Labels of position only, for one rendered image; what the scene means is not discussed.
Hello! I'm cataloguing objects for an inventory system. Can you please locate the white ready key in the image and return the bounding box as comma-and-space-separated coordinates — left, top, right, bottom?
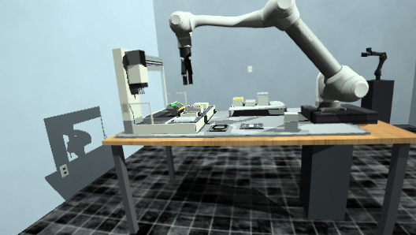
284, 112, 298, 132

